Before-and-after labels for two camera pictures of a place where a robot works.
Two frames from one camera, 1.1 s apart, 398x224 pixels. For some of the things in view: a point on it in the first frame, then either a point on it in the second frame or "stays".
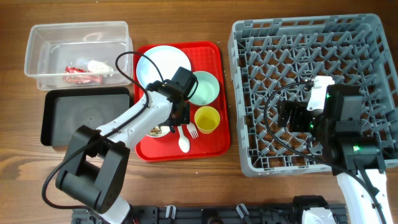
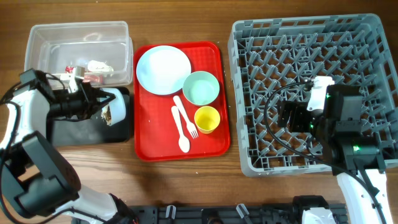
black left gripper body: x=184 y=116 to x=83 y=102
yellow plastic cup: x=207 y=119 stays
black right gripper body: x=303 y=120 stays
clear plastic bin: x=78 y=55 stays
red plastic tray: x=203 y=56 stays
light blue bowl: x=158 y=131 to x=117 y=106
